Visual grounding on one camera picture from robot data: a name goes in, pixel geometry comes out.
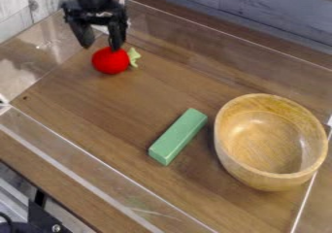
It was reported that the black clamp with cable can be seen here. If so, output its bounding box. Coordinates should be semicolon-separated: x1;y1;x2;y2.
0;195;72;233

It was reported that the wooden bowl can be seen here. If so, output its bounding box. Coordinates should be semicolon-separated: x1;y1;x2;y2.
213;93;328;191

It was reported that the clear acrylic corner bracket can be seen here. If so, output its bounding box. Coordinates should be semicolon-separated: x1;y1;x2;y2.
117;0;127;13

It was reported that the clear acrylic enclosure wall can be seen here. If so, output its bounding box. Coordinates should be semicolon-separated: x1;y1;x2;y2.
0;2;332;233

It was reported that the green rectangular block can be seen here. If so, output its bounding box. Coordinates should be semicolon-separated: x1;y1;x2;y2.
148;108;208;166

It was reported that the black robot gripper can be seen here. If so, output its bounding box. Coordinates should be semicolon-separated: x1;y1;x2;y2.
61;0;128;51

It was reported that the red plush toy green leaf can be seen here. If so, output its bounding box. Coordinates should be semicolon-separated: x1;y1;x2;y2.
92;47;141;75

